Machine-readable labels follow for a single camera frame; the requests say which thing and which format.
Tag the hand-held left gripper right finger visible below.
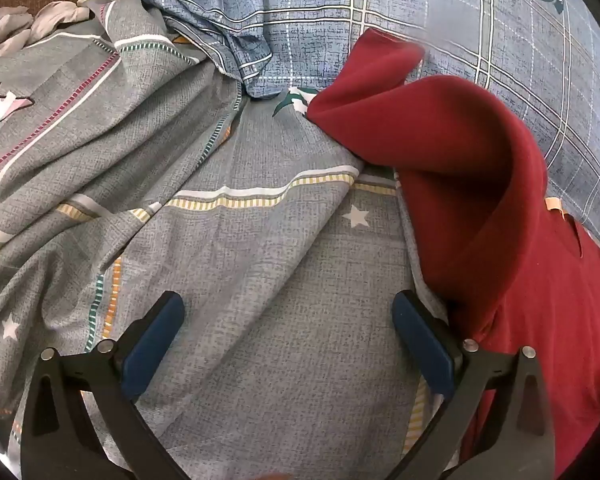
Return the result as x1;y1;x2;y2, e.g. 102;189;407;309
379;289;556;480

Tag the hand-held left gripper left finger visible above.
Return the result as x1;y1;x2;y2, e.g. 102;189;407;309
22;290;191;480

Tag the dark red shirt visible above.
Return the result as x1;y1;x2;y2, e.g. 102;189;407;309
306;29;600;480

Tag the grey star printed bed sheet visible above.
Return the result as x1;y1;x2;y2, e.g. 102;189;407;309
0;0;461;480

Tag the light grey crumpled cloth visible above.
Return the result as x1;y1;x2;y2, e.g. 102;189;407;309
0;1;96;58

